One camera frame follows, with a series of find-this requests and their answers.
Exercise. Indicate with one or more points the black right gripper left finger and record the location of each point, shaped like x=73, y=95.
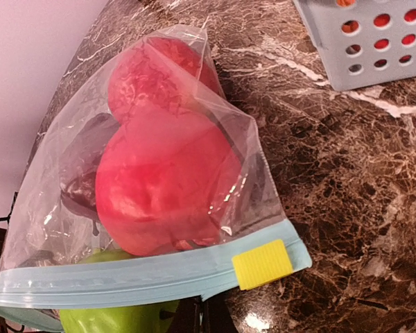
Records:
x=197, y=313

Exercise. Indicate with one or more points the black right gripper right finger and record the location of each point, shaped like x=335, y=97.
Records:
x=216, y=316

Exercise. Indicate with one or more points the green toy apple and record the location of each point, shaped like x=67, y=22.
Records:
x=142, y=318

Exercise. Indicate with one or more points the red toy apple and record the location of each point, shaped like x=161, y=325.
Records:
x=162, y=181

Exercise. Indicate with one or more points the clear zip bag blue zipper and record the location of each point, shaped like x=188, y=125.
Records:
x=58, y=255

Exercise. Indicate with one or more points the blue perforated plastic basket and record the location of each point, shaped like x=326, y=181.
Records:
x=323, y=20

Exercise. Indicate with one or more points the red toy strawberry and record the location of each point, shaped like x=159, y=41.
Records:
x=381, y=40

